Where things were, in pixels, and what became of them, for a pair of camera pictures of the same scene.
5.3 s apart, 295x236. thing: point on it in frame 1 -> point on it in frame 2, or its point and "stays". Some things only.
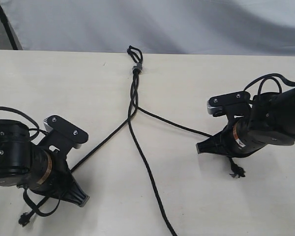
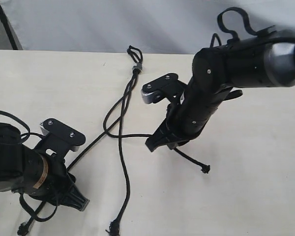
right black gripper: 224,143 -> 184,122
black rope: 130,113 -> 114,228
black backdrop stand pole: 2,14 stays
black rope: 24,220 -> 23,228
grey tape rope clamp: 138,66 stays
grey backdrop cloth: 207,27 stays
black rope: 237,171 -> 205,169
